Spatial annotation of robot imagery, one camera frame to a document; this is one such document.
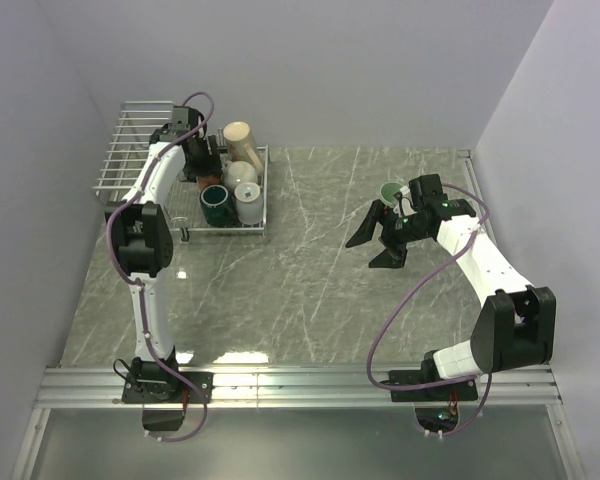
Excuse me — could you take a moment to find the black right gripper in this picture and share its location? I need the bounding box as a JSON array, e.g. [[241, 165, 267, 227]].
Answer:
[[346, 199, 431, 269]]

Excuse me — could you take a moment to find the cream speckled mug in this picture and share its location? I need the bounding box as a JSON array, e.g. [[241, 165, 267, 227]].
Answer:
[[223, 161, 259, 191]]

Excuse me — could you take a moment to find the tall beige dragon mug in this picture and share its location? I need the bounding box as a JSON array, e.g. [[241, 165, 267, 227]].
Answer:
[[223, 121, 264, 175]]

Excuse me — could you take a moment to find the dark green mug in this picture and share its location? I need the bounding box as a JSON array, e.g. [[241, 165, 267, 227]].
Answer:
[[199, 184, 237, 228]]

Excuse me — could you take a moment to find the light green cup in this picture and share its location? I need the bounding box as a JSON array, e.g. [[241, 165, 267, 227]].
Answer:
[[379, 182, 405, 208]]

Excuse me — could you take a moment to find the light blue footed cup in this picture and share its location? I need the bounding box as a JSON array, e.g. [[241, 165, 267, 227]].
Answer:
[[234, 182, 264, 225]]

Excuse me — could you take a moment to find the pink cup with red handle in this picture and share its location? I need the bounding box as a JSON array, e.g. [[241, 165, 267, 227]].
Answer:
[[196, 175, 222, 191]]

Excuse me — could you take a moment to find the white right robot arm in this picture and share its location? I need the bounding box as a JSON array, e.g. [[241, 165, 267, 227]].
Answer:
[[346, 174, 557, 400]]

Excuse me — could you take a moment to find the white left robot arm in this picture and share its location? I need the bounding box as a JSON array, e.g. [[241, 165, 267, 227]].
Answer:
[[105, 105, 222, 402]]

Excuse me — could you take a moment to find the silver wire dish rack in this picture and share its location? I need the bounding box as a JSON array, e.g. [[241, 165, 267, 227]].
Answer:
[[92, 101, 267, 242]]

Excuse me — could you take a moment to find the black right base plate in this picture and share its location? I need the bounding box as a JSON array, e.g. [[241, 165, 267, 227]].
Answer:
[[383, 370, 478, 403]]

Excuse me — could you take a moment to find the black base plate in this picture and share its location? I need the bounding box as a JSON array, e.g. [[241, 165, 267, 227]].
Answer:
[[121, 372, 214, 405], [383, 370, 478, 403]]

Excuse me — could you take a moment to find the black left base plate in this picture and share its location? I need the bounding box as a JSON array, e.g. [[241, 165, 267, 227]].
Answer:
[[121, 372, 214, 405]]

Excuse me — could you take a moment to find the aluminium front rail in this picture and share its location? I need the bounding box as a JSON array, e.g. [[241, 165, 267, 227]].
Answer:
[[34, 364, 562, 409]]

